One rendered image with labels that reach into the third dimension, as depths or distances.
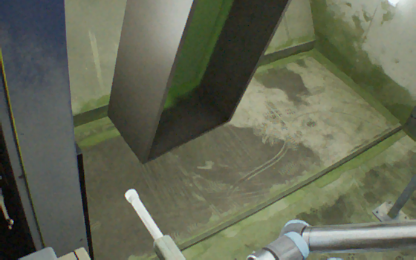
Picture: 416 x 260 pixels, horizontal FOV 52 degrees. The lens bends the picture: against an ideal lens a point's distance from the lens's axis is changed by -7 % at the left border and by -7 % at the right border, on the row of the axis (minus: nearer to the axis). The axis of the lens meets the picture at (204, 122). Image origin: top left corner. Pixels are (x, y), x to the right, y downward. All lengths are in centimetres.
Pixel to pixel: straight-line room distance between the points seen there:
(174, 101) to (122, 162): 55
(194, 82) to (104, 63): 67
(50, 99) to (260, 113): 243
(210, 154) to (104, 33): 106
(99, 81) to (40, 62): 204
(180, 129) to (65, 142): 135
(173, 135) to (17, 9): 165
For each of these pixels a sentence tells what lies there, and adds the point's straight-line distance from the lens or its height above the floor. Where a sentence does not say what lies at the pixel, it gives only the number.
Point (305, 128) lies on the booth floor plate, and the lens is 334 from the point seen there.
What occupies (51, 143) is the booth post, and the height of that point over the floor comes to 136.
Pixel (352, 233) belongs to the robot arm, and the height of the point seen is 119.
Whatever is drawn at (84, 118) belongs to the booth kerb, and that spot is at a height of 11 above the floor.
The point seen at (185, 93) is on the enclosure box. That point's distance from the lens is 263.
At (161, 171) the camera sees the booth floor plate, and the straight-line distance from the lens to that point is 282.
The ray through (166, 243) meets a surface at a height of 120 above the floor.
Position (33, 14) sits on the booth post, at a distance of 93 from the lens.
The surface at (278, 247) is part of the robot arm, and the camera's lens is 125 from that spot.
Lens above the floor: 220
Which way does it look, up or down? 43 degrees down
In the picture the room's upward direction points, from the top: 10 degrees clockwise
